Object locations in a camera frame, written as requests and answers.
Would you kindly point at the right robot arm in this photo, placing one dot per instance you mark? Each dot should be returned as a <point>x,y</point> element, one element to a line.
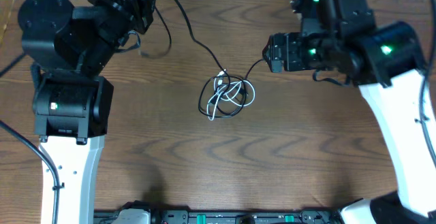
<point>389,68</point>

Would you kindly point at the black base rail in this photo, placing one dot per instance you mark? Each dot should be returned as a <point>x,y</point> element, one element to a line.
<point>143,212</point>

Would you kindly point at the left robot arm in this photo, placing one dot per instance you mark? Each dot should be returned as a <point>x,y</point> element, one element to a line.
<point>71,41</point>

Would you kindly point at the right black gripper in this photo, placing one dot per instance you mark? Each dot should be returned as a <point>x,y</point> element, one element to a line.
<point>293,60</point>

